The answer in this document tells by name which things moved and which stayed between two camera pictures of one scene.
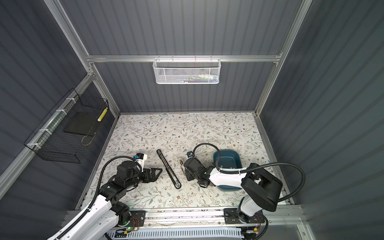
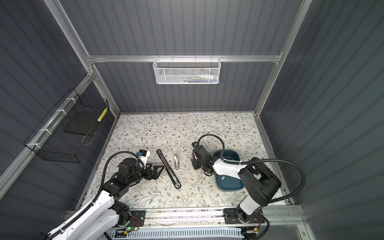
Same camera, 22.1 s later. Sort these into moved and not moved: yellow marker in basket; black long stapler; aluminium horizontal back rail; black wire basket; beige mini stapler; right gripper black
Moved: right gripper black; beige mini stapler
Not moved: black wire basket; aluminium horizontal back rail; black long stapler; yellow marker in basket
